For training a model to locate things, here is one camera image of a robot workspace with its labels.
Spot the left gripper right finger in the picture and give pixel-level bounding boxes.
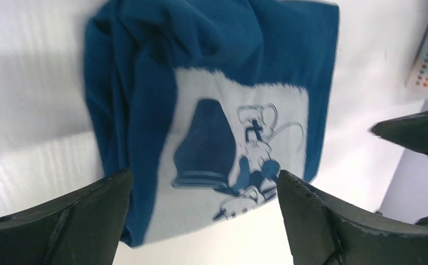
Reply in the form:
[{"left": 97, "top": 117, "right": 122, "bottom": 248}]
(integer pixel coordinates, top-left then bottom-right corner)
[{"left": 277, "top": 170, "right": 428, "bottom": 264}]

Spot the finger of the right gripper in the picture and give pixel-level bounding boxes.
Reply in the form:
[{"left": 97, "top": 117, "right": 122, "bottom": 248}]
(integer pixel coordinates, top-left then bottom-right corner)
[{"left": 370, "top": 110, "right": 428, "bottom": 156}]

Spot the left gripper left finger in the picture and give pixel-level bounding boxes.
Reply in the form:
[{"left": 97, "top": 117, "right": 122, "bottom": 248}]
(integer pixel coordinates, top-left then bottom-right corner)
[{"left": 0, "top": 169, "right": 133, "bottom": 265}]

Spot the dark blue t shirt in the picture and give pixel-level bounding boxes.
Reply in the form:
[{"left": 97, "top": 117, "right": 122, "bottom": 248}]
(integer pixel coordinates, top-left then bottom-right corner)
[{"left": 83, "top": 1, "right": 340, "bottom": 247}]

